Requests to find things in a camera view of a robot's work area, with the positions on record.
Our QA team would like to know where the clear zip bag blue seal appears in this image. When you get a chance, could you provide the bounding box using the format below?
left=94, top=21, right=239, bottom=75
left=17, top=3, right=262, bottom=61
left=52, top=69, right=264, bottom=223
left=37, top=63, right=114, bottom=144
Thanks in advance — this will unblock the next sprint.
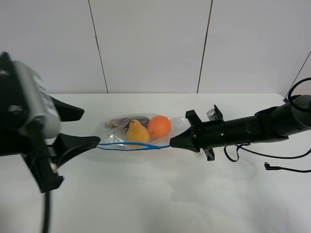
left=93, top=114, right=190, bottom=151

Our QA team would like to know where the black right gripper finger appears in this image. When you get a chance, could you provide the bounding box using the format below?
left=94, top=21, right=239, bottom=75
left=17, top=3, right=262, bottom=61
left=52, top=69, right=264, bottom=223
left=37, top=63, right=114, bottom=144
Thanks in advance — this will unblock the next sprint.
left=170, top=128, right=194, bottom=151

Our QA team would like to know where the black cable with usb plug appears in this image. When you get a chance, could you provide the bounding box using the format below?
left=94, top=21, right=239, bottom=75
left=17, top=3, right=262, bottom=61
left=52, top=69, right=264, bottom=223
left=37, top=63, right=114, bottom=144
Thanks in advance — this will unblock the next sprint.
left=223, top=77, right=311, bottom=173

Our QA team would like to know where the dark purple eggplant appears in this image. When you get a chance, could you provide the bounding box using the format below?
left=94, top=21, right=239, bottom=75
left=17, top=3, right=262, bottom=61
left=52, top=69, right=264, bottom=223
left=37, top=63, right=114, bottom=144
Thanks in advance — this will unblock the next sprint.
left=106, top=116, right=150, bottom=129

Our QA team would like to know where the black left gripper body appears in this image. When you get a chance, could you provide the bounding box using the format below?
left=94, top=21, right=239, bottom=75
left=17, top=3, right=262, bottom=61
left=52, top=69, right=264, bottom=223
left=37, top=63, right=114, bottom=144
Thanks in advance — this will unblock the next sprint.
left=0, top=52, right=64, bottom=193

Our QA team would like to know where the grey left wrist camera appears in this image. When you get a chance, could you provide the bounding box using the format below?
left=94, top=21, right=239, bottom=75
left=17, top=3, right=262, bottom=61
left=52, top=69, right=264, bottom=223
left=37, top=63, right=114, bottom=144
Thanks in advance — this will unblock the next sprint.
left=13, top=61, right=60, bottom=139

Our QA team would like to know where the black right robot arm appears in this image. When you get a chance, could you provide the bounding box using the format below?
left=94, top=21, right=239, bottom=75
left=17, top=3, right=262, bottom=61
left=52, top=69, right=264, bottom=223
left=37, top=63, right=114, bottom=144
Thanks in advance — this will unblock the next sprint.
left=170, top=95, right=311, bottom=161

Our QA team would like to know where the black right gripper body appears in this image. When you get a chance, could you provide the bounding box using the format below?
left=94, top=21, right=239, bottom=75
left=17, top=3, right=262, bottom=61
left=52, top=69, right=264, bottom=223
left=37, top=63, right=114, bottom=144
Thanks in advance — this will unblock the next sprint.
left=186, top=105, right=225, bottom=161

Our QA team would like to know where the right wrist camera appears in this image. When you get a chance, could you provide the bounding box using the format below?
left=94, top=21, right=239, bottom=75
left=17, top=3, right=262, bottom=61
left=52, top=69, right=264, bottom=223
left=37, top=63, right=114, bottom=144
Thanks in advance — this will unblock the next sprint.
left=207, top=109, right=218, bottom=121

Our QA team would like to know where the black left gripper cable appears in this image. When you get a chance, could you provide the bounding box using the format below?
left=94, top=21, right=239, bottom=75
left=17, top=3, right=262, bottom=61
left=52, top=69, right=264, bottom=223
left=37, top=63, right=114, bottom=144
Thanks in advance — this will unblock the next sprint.
left=42, top=189, right=53, bottom=233

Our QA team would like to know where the orange fruit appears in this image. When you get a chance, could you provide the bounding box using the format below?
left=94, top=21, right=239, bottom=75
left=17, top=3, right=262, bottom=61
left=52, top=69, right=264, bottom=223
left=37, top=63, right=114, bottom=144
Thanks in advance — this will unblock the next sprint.
left=147, top=116, right=172, bottom=139

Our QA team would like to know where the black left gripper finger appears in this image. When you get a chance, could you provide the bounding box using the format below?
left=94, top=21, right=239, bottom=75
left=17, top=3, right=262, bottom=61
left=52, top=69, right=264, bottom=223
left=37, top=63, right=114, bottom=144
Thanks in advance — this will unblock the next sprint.
left=53, top=133, right=101, bottom=167
left=49, top=96, right=85, bottom=121

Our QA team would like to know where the yellow pear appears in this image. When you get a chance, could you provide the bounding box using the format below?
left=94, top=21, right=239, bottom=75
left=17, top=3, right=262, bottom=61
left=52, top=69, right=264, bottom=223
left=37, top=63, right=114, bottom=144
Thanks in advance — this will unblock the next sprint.
left=126, top=119, right=150, bottom=143

